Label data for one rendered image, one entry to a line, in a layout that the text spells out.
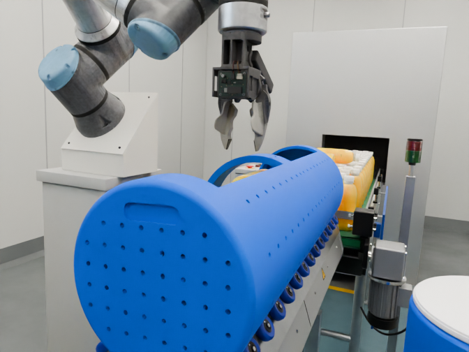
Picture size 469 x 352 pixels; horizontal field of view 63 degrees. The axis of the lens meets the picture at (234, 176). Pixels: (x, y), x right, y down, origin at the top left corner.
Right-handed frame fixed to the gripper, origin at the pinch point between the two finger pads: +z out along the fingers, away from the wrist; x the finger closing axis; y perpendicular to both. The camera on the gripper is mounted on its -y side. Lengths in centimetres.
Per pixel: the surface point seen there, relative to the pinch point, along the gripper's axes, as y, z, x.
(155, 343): 30.0, 25.4, 0.2
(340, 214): -78, 30, 11
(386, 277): -79, 52, 29
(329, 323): -173, 127, -3
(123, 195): 30.0, 5.6, -5.0
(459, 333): 12.3, 23.6, 38.2
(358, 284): -107, 69, 17
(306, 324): -11.2, 40.7, 12.5
